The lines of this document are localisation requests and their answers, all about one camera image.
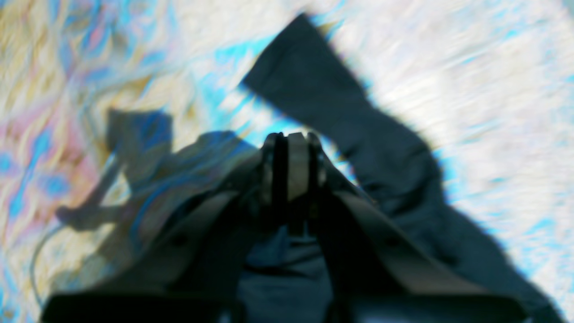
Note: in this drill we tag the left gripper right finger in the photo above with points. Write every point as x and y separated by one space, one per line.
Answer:
306 173

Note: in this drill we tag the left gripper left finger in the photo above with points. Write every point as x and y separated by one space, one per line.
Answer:
273 191

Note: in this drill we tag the black t-shirt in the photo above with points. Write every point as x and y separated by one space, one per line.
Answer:
299 74

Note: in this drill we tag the patterned tablecloth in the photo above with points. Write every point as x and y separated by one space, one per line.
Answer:
112 110

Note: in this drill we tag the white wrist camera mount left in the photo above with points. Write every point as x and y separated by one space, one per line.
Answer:
215 262

